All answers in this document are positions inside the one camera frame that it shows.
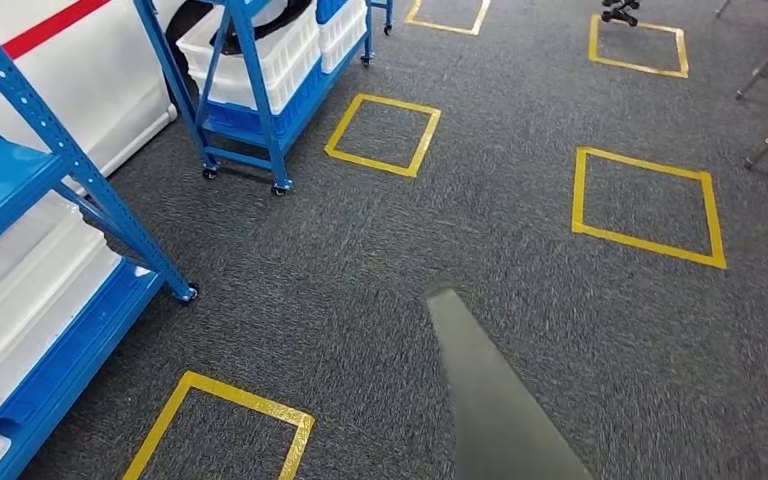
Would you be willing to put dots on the blue wheeled metal cart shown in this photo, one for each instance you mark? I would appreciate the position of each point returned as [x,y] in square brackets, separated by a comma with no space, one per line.
[258,86]

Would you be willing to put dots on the black caster base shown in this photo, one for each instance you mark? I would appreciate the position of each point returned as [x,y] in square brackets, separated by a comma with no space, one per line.
[619,14]

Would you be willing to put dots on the blue metal shelf rack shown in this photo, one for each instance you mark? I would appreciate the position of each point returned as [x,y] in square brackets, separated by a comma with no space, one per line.
[0,172]

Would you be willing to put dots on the red barrier belt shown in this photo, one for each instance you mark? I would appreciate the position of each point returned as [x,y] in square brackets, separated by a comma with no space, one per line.
[26,41]

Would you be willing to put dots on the yellow floor tape square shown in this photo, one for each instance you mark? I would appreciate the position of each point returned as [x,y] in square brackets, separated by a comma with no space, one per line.
[225,392]

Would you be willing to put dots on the black plastic plate frame part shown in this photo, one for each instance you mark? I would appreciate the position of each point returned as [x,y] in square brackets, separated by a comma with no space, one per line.
[496,411]

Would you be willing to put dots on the white car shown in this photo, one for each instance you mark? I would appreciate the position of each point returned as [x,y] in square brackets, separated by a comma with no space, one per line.
[92,79]

